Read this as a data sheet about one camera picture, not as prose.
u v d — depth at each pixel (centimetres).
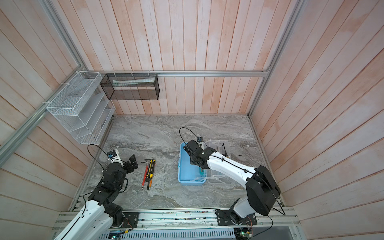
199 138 76
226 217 73
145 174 89
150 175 86
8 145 52
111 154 67
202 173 82
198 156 60
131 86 104
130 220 73
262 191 43
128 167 72
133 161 73
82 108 73
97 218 53
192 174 90
